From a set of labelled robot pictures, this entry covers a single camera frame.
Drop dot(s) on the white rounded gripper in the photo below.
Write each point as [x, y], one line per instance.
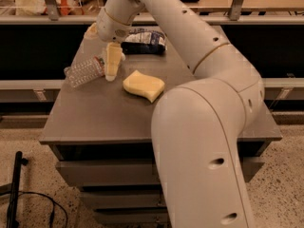
[109, 28]

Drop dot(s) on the clear plastic water bottle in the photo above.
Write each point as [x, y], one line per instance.
[82, 73]

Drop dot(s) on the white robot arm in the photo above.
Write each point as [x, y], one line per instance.
[195, 126]

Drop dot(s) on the blue white snack bag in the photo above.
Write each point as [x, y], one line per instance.
[144, 41]

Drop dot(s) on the yellow sponge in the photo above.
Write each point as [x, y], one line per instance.
[143, 85]

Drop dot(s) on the white orange bag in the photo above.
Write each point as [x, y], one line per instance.
[39, 7]

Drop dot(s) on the grey drawer cabinet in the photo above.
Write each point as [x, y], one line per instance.
[102, 121]

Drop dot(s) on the top grey drawer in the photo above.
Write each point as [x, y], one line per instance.
[109, 172]

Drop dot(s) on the grey drawer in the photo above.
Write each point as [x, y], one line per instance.
[123, 199]
[134, 215]
[109, 172]

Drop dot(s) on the middle grey drawer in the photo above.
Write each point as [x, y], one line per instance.
[123, 199]

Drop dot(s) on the bottom grey drawer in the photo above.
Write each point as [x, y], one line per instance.
[134, 215]

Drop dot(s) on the black stand pole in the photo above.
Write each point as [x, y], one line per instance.
[14, 191]

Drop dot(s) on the metal railing frame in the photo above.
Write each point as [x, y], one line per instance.
[253, 18]

